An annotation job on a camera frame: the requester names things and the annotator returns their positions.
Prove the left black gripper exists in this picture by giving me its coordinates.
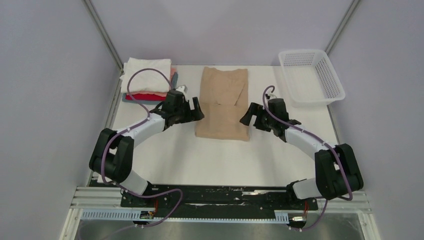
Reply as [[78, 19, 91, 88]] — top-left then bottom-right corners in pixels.
[[174, 97, 205, 125]]

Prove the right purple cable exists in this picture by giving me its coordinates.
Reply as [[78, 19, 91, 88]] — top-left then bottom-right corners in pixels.
[[262, 85, 354, 232]]

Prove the right corner aluminium post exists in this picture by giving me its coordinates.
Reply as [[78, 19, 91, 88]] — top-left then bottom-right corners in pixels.
[[324, 0, 362, 56]]

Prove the left side aluminium rail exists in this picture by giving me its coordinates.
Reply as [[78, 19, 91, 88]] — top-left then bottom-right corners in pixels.
[[86, 69, 124, 187]]

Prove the blue grey folded t shirt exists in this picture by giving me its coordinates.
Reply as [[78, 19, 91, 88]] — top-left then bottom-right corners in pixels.
[[121, 72, 179, 106]]

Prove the beige t shirt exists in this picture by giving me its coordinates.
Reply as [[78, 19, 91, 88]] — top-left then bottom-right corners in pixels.
[[195, 67, 250, 141]]

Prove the red folded t shirt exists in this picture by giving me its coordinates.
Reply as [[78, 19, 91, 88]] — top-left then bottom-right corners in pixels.
[[132, 93, 166, 102]]

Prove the aluminium frame rail front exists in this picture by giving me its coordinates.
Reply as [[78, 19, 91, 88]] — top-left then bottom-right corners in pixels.
[[70, 187, 372, 214]]

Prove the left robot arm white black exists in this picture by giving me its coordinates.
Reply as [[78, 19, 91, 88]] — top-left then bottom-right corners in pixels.
[[88, 87, 205, 207]]

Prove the white folded t shirt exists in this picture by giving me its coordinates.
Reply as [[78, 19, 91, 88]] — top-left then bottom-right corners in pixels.
[[120, 57, 172, 93]]

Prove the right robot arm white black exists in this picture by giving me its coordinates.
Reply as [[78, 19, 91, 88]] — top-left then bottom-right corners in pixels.
[[240, 98, 364, 209]]

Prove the white plastic basket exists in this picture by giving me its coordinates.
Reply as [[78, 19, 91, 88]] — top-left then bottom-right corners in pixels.
[[278, 49, 346, 108]]

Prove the left corner aluminium post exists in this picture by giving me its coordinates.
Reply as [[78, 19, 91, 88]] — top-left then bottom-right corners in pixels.
[[82, 0, 124, 72]]

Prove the corner aluminium post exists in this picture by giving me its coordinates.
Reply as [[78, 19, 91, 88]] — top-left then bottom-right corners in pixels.
[[324, 0, 362, 56], [82, 0, 124, 72]]

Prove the white slotted cable duct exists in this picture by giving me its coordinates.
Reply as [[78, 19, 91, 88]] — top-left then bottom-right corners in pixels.
[[80, 209, 290, 224]]

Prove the pink folded t shirt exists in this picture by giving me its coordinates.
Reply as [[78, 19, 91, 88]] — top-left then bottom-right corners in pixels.
[[131, 67, 177, 97]]

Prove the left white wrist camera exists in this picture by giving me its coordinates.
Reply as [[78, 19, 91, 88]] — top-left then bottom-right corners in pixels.
[[175, 85, 188, 99]]

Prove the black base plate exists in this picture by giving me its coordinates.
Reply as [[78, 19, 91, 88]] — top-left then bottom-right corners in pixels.
[[120, 184, 318, 219]]

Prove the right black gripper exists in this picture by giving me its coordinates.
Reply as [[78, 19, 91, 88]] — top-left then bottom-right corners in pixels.
[[239, 102, 275, 133]]

